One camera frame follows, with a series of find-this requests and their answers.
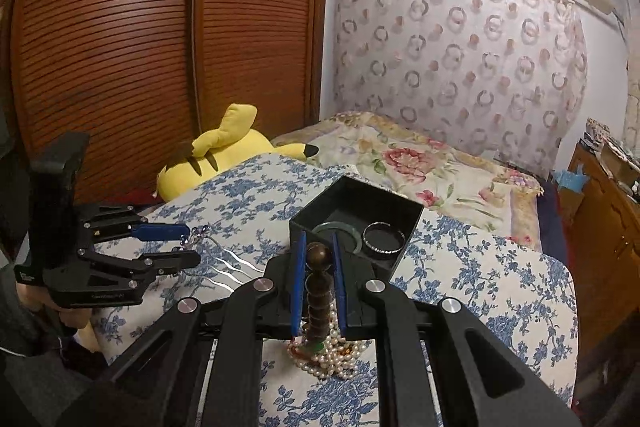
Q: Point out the floral quilt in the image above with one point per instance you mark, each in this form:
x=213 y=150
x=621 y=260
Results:
x=425 y=167

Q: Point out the cardboard box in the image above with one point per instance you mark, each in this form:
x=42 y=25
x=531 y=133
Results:
x=620 y=164

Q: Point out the person's left forearm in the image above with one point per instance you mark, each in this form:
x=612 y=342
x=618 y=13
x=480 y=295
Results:
x=35 y=347

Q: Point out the blue plastic bag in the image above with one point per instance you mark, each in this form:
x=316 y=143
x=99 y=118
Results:
x=570 y=179

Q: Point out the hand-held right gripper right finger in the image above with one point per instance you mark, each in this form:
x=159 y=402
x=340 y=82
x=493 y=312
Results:
x=340 y=287

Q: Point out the yellow plush toy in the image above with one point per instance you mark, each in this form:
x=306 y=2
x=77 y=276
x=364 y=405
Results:
x=225 y=144

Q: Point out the person's left hand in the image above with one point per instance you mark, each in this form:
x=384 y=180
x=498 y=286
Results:
x=31 y=296

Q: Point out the black jewelry box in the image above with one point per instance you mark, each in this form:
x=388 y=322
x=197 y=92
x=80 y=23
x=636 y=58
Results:
x=350 y=202

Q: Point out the silver hair fork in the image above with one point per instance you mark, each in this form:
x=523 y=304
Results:
x=227 y=264

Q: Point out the green jade bangle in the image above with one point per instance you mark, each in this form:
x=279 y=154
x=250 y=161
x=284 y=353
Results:
x=351 y=234

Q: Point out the blue floral cloth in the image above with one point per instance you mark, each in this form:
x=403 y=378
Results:
x=480 y=287

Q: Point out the wooden cabinet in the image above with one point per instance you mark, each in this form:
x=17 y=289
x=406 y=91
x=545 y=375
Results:
x=600 y=247

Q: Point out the brown wooden wardrobe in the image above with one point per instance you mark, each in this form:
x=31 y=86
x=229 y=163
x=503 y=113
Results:
x=125 y=32

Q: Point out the silver bangle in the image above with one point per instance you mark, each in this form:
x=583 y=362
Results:
x=372 y=251

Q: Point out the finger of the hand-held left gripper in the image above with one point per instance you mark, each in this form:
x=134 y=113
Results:
x=160 y=232
x=170 y=261

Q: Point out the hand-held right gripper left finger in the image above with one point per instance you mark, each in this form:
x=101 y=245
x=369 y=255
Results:
x=301 y=287

